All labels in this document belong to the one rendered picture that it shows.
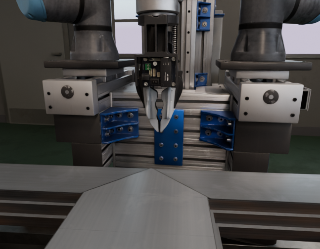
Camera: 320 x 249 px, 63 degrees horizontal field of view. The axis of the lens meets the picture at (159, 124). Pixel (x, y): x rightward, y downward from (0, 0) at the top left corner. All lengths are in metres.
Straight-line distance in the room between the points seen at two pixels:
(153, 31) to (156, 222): 0.30
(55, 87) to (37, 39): 3.41
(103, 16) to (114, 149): 0.40
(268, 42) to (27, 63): 3.76
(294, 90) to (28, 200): 0.57
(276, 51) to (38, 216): 0.68
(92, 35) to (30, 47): 3.38
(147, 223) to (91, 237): 0.06
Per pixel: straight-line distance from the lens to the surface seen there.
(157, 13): 0.46
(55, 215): 0.43
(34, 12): 0.77
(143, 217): 0.34
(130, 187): 0.41
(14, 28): 4.31
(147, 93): 0.48
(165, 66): 0.44
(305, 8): 0.87
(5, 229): 0.72
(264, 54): 0.76
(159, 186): 0.41
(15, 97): 4.44
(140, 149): 0.82
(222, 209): 0.40
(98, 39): 0.82
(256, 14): 0.78
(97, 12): 0.83
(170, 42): 0.49
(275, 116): 0.66
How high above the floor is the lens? 1.06
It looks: 16 degrees down
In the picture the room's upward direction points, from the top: straight up
